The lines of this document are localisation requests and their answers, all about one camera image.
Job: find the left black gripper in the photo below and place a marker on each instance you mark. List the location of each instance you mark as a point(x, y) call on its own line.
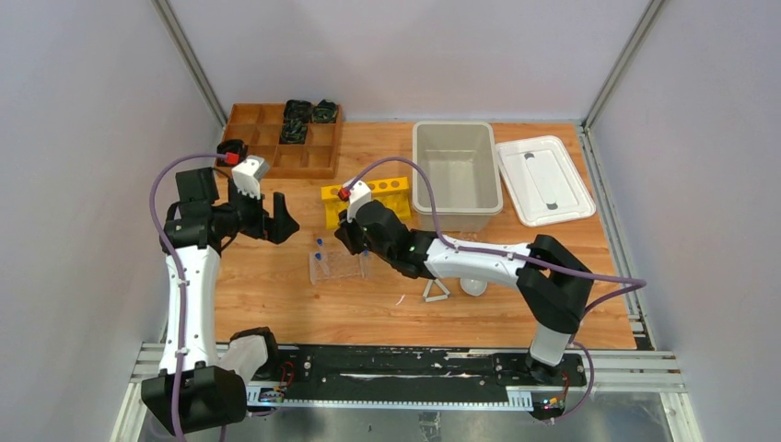
point(266, 215)

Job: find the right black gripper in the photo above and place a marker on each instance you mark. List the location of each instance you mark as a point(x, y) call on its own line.
point(346, 232)

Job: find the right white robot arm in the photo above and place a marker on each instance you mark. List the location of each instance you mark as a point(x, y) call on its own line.
point(554, 283)

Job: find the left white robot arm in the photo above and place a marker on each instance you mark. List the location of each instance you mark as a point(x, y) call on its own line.
point(195, 388)

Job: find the clear plastic tube rack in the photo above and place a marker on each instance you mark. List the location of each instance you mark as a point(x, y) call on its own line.
point(342, 265)

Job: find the yellow test tube rack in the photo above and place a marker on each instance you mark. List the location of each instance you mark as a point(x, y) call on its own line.
point(394, 193)

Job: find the white clay triangle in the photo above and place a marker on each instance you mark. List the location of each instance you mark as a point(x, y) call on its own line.
point(435, 291)

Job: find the wooden compartment tray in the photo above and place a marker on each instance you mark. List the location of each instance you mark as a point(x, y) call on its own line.
point(299, 140)

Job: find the white porcelain dish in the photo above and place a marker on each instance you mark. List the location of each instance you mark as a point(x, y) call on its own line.
point(473, 287)

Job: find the grey plastic bin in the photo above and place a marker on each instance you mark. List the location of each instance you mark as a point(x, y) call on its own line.
point(460, 162)

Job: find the white plastic bin lid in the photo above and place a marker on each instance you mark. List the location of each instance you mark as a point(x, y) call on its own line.
point(542, 181)

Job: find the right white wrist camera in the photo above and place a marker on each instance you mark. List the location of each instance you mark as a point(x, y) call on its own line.
point(359, 195)

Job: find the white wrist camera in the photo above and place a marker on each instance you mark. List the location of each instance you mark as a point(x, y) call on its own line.
point(248, 174)
point(359, 195)

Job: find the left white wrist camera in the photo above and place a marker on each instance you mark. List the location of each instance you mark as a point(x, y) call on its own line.
point(248, 174)

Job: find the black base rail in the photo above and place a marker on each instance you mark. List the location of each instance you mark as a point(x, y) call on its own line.
point(402, 377)

